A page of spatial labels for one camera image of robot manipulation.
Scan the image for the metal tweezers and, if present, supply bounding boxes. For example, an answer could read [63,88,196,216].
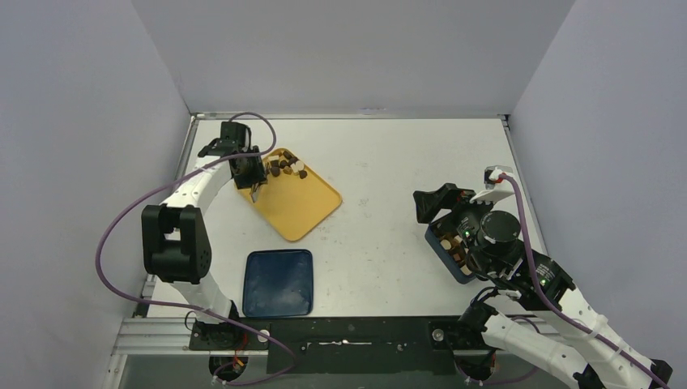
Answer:
[250,182,267,203]

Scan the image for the blue chocolate box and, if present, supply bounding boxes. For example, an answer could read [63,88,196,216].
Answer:
[425,214,476,284]

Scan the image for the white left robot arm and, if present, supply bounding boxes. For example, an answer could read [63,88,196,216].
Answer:
[141,121,267,348]

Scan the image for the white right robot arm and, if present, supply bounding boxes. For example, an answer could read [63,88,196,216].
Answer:
[413,176,672,388]

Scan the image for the yellow tray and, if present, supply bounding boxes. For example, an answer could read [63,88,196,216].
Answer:
[238,147,343,242]

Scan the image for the blue box lid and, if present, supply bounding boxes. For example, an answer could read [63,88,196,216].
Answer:
[241,249,314,318]

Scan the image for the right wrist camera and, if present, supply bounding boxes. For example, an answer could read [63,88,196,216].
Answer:
[469,165,514,204]

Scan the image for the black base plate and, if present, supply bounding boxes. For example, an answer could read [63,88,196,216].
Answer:
[187,316,490,375]

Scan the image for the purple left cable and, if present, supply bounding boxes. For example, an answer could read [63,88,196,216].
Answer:
[95,111,297,387]

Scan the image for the purple cable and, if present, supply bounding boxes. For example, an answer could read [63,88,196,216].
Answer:
[496,171,672,389]
[95,111,297,387]

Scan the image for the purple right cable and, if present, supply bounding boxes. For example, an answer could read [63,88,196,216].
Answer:
[496,171,672,389]

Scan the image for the aluminium frame rail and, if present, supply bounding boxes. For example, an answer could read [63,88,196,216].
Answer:
[113,318,270,357]

